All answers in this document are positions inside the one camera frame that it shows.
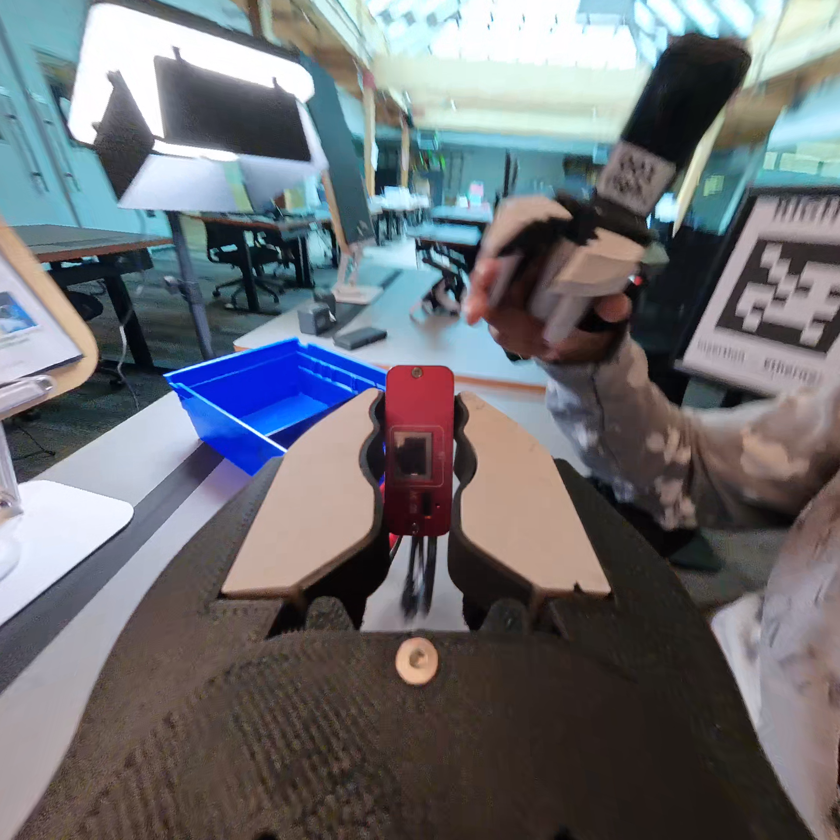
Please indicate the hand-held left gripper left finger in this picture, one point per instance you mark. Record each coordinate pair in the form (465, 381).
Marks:
(308, 518)

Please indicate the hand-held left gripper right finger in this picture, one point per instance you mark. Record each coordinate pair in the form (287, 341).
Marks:
(525, 518)

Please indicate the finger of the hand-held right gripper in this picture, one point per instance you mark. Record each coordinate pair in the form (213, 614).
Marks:
(506, 279)
(528, 220)

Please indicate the blue plastic bin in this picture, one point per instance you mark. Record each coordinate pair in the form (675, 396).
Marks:
(262, 407)

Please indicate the red ethernet splitter box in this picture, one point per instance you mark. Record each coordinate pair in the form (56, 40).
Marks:
(420, 407)

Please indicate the person's right hand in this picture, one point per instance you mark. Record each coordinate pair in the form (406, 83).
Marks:
(518, 331)

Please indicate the black white headset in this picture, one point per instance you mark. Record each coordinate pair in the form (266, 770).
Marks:
(438, 303)

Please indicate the light wooden tablet stand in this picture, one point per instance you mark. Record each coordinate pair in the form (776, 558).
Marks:
(354, 279)

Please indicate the grey power adapter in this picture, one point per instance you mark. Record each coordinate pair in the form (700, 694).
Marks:
(315, 319)

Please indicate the black framed marker sign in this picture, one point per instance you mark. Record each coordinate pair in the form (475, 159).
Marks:
(774, 295)

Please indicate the white stand base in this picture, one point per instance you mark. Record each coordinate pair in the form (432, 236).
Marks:
(59, 538)

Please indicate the grey light stand pole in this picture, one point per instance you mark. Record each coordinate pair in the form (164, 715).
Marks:
(190, 282)

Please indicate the studio light panel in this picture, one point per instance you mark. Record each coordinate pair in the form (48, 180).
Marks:
(197, 111)

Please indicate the wooden top desk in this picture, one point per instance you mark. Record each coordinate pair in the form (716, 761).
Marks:
(85, 241)

